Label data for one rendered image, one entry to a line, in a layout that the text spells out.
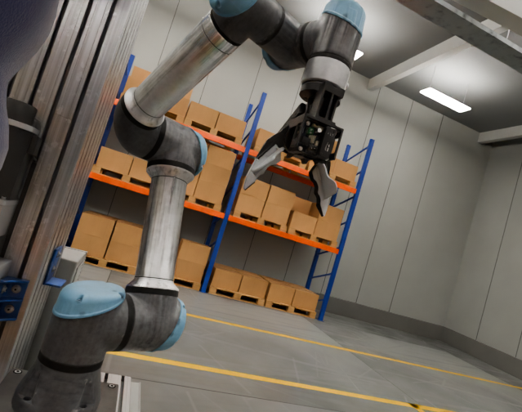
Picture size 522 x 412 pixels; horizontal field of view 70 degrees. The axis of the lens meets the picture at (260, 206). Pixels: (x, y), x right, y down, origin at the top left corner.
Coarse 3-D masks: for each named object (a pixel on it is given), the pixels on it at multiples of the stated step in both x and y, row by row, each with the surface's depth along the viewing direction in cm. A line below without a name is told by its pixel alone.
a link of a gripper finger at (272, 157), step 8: (272, 152) 62; (280, 152) 60; (256, 160) 61; (264, 160) 61; (272, 160) 57; (256, 168) 60; (264, 168) 62; (248, 176) 61; (256, 176) 61; (248, 184) 61
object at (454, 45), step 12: (492, 24) 642; (456, 36) 720; (432, 48) 778; (444, 48) 741; (456, 48) 714; (408, 60) 847; (420, 60) 805; (432, 60) 776; (384, 72) 933; (396, 72) 880; (408, 72) 847; (372, 84) 973; (384, 84) 937; (480, 132) 1110; (492, 132) 1071; (504, 132) 1033; (516, 132) 997
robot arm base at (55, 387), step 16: (32, 368) 68; (48, 368) 66; (64, 368) 66; (80, 368) 68; (96, 368) 71; (32, 384) 67; (48, 384) 66; (64, 384) 66; (80, 384) 68; (96, 384) 71; (16, 400) 66; (32, 400) 65; (48, 400) 65; (64, 400) 66; (80, 400) 69; (96, 400) 71
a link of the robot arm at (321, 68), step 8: (320, 56) 60; (312, 64) 61; (320, 64) 60; (328, 64) 60; (336, 64) 60; (344, 64) 60; (304, 72) 63; (312, 72) 61; (320, 72) 60; (328, 72) 60; (336, 72) 60; (344, 72) 61; (304, 80) 62; (312, 80) 61; (320, 80) 60; (328, 80) 60; (336, 80) 60; (344, 80) 61; (344, 88) 62
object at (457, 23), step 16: (400, 0) 443; (416, 0) 435; (432, 0) 428; (432, 16) 454; (448, 16) 445; (464, 16) 441; (464, 32) 464; (480, 32) 455; (480, 48) 485; (496, 48) 476; (512, 48) 466; (512, 64) 496
